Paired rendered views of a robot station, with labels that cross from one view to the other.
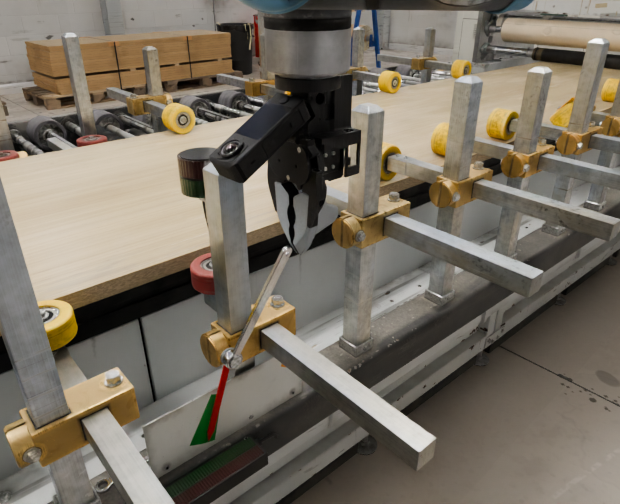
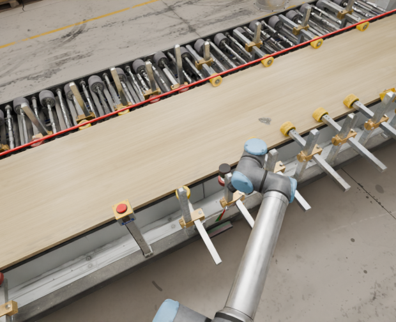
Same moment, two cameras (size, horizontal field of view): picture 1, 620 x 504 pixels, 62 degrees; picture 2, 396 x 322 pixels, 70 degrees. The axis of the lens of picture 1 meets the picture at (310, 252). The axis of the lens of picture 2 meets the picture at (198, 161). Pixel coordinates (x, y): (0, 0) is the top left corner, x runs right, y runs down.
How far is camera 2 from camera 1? 0.95 m
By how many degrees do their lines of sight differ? 29
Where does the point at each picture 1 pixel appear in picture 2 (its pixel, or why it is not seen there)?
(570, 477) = (341, 225)
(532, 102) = (347, 124)
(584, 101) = (379, 113)
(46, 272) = (181, 172)
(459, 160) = (308, 151)
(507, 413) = (328, 196)
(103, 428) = (198, 224)
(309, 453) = not seen: hidden behind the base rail
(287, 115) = not seen: hidden behind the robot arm
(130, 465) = (204, 235)
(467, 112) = (312, 141)
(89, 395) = (195, 215)
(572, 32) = not seen: outside the picture
